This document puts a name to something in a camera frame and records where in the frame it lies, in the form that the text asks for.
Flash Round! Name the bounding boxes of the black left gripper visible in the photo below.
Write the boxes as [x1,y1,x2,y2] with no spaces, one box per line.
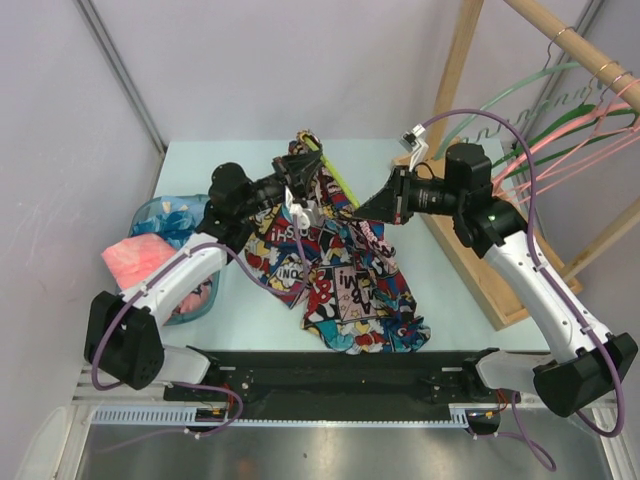
[236,150,323,220]

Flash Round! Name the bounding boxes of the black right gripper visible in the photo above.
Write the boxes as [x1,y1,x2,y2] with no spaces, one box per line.
[354,165,463,225]

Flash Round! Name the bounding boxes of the lime green hanger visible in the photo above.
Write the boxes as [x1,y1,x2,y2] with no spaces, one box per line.
[301,131,360,207]

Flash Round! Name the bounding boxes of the comic print shorts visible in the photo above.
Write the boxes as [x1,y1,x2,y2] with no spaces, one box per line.
[242,130,432,356]

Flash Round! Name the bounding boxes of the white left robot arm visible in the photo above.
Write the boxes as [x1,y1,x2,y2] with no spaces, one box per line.
[84,150,323,400]

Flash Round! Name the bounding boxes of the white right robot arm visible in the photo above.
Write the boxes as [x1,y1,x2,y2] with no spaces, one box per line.
[354,143,638,417]

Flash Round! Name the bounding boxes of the wooden hanger rack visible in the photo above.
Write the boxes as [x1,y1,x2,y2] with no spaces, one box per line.
[395,1,639,330]

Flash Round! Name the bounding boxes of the pale green hanger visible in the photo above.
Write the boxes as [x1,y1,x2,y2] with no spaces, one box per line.
[432,27,601,161]

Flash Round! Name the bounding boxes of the pink hanger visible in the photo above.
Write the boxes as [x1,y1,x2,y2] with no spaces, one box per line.
[492,117,640,206]
[492,79,640,189]

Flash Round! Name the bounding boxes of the pink shark shorts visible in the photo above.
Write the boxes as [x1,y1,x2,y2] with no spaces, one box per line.
[101,233,218,326]

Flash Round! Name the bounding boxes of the dark green hanger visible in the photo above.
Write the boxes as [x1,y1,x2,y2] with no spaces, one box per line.
[492,101,639,176]

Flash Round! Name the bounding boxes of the light blue garment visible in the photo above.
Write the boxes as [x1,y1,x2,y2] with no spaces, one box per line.
[129,196,204,250]

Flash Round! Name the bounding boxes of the teal plastic basket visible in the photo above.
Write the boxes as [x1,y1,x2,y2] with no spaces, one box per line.
[128,194,220,326]

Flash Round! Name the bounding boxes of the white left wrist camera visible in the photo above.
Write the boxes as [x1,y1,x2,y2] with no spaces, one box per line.
[284,187,321,229]

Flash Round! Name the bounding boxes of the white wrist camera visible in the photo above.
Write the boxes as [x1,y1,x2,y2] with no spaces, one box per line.
[400,124,429,172]
[284,187,321,229]

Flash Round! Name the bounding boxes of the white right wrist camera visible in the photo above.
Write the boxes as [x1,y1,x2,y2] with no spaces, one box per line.
[400,124,429,172]

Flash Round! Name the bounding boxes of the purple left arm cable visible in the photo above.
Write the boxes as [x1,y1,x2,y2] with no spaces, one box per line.
[90,212,314,454]

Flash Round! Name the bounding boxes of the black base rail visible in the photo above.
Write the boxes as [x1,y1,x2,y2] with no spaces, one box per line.
[163,351,499,422]

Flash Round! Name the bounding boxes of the white cable duct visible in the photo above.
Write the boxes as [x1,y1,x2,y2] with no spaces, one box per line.
[92,403,474,429]

